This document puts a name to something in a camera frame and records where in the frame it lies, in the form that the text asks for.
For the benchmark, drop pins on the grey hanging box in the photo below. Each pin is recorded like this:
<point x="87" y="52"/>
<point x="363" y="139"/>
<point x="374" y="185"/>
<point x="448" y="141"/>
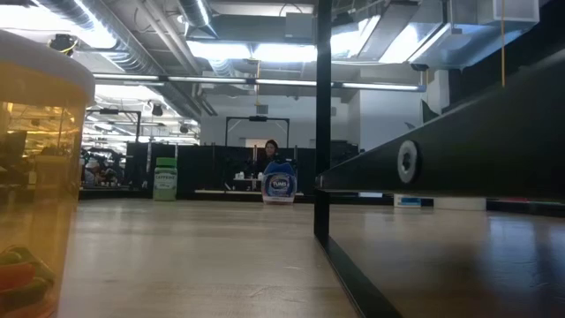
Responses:
<point x="261" y="109"/>

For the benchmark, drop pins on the black aluminium table frame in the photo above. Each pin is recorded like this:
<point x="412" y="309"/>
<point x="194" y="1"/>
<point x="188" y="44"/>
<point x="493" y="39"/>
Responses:
<point x="110" y="193"/>

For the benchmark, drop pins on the white round shelf fastener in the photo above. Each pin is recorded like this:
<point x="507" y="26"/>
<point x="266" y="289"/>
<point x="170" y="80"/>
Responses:
<point x="401" y="154"/>

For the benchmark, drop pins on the long ceiling light strip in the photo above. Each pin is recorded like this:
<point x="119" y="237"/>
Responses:
<point x="207" y="79"/>

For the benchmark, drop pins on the black partition wall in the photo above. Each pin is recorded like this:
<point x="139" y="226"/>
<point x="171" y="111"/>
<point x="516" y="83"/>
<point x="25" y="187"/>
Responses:
<point x="198" y="168"/>

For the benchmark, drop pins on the black ceiling camera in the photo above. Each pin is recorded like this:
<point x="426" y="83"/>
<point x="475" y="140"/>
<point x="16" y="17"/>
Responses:
<point x="62" y="43"/>

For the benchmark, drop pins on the silver rectangular ventilation duct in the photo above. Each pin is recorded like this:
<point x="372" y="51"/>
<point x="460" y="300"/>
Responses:
<point x="463" y="44"/>

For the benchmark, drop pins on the green caffeine pill bottle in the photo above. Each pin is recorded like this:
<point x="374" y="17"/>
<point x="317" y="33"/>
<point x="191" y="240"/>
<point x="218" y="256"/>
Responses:
<point x="165" y="181"/>

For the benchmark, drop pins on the silver spiral ventilation duct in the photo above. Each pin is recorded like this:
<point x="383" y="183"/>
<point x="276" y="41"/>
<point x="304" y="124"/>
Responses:
<point x="123" y="40"/>

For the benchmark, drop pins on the seated person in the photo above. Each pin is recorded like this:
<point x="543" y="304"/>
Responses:
<point x="271" y="149"/>

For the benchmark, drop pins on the blue Tums bottle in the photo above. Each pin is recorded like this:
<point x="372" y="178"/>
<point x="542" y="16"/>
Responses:
<point x="279" y="185"/>

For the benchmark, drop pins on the black ceiling spotlight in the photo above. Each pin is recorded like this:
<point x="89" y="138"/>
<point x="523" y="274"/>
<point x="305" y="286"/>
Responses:
<point x="157" y="110"/>

